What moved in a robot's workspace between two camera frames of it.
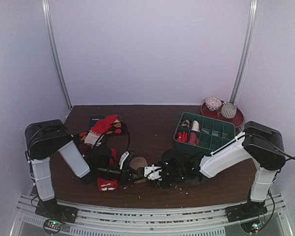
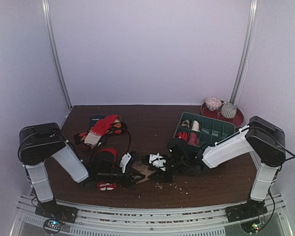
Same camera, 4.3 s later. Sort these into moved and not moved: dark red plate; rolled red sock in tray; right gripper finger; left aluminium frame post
Moved: right gripper finger
Not moved: left aluminium frame post; dark red plate; rolled red sock in tray
